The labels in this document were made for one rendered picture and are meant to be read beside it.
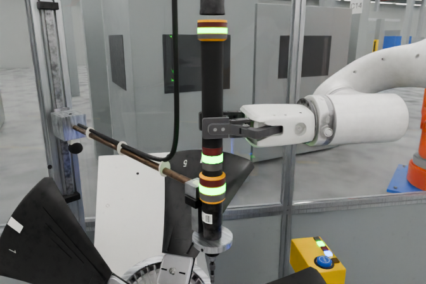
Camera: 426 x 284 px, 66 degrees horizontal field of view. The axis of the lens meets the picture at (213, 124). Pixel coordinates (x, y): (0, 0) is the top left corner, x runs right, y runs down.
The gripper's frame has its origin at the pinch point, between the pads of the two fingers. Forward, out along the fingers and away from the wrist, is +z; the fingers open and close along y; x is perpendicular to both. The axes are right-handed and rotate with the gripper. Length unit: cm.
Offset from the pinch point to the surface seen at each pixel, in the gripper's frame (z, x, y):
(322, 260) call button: -35, -48, 25
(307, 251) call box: -34, -49, 30
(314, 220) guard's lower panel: -57, -64, 70
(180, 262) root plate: 5.3, -29.0, 5.7
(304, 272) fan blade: -21.9, -36.9, 8.2
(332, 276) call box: -37, -50, 21
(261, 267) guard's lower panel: -33, -86, 70
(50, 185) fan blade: 29.3, -13.9, 11.8
